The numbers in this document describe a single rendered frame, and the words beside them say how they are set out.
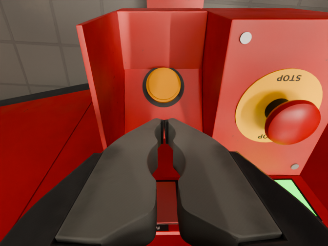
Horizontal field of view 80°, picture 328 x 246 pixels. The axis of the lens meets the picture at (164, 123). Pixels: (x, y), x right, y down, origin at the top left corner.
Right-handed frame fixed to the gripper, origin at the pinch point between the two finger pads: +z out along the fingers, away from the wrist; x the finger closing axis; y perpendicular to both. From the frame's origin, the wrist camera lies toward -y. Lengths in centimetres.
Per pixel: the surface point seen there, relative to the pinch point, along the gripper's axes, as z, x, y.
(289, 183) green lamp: 4.0, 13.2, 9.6
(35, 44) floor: 83, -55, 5
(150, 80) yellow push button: 10.2, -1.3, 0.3
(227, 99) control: 4.6, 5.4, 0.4
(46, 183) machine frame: 21.0, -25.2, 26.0
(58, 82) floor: 85, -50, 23
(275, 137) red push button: 2.0, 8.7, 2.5
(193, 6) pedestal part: 70, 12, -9
